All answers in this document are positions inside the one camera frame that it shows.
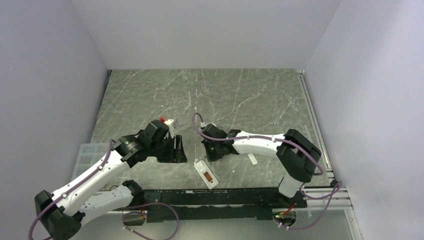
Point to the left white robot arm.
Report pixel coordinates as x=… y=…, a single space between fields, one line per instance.
x=64 y=211

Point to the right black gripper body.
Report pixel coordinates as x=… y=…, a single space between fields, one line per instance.
x=212 y=151

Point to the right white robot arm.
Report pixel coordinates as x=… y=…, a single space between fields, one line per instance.
x=299 y=157

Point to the aluminium frame rail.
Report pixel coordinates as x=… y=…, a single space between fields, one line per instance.
x=316 y=195

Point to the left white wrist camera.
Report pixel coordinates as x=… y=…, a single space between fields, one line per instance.
x=171 y=123

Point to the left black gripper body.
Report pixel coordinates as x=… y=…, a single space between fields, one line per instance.
x=164 y=151

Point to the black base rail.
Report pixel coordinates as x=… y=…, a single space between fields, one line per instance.
x=209 y=204

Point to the white battery cover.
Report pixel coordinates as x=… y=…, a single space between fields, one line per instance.
x=253 y=159

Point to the clear plastic organizer box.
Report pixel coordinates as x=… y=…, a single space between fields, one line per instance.
x=88 y=155

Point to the white remote control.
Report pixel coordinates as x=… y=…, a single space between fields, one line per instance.
x=206 y=174

